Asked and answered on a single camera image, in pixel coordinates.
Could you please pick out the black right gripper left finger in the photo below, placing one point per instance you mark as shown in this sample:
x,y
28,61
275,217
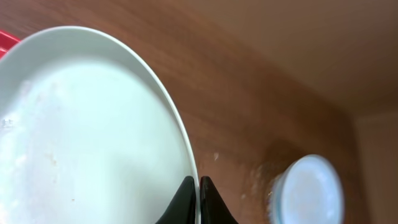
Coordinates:
x,y
182,208

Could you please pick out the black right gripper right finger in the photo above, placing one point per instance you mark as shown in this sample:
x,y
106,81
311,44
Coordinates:
x,y
213,209

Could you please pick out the light blue plate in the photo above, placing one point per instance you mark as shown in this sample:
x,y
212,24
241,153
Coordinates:
x,y
89,134
310,192
272,201

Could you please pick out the light blue plate top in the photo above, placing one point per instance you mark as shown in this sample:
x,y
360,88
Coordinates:
x,y
310,192

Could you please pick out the light blue plate bottom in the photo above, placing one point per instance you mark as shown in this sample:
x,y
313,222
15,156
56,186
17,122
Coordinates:
x,y
89,134

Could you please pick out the red plastic tray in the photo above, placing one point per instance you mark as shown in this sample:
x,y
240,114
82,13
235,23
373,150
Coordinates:
x,y
7,41

